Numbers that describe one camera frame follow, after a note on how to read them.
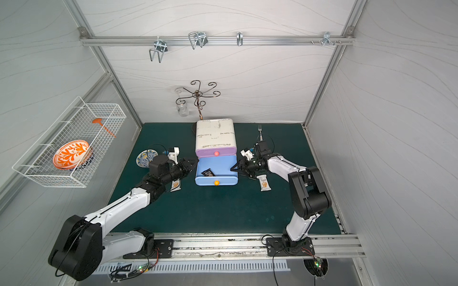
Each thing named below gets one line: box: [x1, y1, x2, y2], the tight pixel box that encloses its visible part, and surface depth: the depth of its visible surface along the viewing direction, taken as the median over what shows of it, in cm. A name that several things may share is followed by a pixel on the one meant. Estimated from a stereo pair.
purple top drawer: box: [195, 147, 237, 158], surface depth 84 cm
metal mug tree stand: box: [175, 79, 221, 121], surface depth 94 cm
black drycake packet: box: [200, 168, 216, 177], surface depth 87 cm
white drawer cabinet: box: [195, 118, 236, 152], surface depth 88 cm
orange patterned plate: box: [53, 139, 93, 170], surface depth 64 cm
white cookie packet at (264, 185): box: [256, 174, 272, 192], surface depth 95 cm
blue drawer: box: [195, 155, 239, 186], surface depth 86 cm
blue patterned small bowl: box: [135, 149, 159, 169], surface depth 103 cm
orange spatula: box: [91, 117, 117, 139], surface depth 80 cm
